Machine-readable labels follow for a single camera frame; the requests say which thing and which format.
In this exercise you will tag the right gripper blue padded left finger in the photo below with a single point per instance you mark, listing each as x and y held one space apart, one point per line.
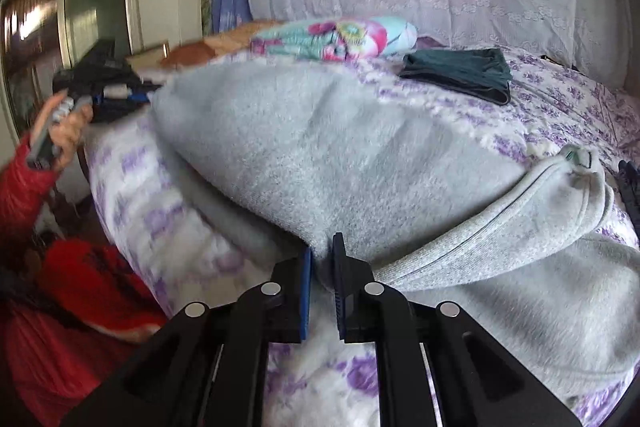
298 294

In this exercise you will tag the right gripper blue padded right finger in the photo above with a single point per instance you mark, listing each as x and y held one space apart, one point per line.
344 288

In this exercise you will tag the grey fleece pants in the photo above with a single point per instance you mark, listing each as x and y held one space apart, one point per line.
278 152

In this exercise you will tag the person's left hand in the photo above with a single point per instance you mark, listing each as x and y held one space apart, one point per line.
65 134

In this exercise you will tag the brown wooden bedside furniture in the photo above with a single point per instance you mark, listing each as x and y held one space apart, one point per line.
200 52

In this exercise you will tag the purple floral bed sheet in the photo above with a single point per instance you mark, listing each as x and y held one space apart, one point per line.
179 255

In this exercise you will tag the red jacket sleeve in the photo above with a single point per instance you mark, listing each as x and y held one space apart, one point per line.
71 325

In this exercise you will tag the colourful floral folded blanket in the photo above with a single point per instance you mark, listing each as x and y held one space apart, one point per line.
337 39

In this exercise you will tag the dark green folded garment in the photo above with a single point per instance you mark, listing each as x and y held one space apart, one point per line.
482 73

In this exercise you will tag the glass door with frame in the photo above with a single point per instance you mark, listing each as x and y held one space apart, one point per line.
37 35

